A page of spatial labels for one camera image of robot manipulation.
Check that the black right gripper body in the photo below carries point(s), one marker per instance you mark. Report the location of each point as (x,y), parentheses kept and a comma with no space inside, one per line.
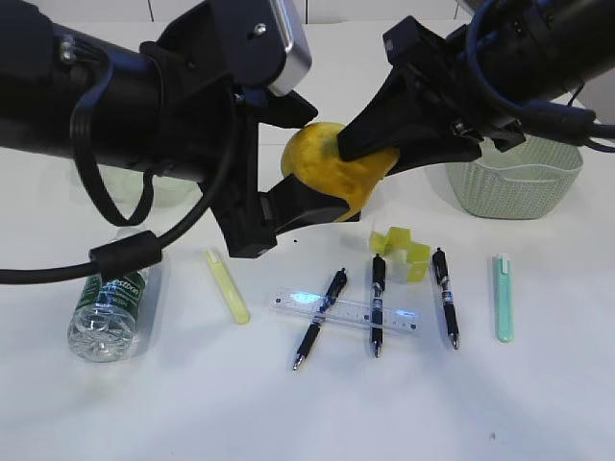
(410,44)

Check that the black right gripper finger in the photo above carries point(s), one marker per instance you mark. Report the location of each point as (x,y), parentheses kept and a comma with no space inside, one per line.
(404,108)
(424,152)

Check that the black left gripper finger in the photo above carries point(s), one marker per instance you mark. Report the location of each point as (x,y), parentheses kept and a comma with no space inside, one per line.
(291,205)

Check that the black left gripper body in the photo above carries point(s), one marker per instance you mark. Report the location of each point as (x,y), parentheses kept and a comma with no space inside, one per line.
(207,130)

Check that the yellow pear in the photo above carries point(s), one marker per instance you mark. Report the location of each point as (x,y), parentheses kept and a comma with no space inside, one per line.
(312,156)

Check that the yellow waste paper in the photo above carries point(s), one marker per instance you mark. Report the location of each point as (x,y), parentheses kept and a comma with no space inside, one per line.
(397,242)

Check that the clear water bottle green label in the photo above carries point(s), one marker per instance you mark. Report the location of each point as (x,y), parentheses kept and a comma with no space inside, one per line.
(103,325)

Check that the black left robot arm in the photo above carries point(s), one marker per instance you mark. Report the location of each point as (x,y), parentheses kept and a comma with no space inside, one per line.
(47,69)

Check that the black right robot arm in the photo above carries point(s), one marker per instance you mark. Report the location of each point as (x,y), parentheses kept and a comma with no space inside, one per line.
(498,77)

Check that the black square pen holder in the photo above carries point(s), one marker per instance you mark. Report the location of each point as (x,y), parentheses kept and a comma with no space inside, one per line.
(353,216)

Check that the green woven plastic basket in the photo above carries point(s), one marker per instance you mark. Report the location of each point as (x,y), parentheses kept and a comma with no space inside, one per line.
(523,183)

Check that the black pen left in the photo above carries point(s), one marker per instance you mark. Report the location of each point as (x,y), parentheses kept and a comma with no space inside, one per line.
(338,283)

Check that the black pen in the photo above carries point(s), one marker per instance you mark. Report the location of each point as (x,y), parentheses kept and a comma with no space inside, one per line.
(338,283)
(440,268)
(378,287)

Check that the green wavy glass plate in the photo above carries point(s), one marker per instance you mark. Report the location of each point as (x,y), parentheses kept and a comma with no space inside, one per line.
(125,188)

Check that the black pen middle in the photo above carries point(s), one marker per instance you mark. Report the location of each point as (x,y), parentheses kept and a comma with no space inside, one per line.
(378,287)

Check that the black pen right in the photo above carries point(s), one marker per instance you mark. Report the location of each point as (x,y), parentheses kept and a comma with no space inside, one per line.
(440,268)

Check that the yellow utility knife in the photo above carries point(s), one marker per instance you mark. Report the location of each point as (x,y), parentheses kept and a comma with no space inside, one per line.
(228,289)

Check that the clear plastic ruler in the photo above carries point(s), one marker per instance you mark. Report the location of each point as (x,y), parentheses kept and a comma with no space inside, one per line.
(346,313)

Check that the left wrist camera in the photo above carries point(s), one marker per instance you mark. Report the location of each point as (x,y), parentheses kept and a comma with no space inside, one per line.
(263,43)

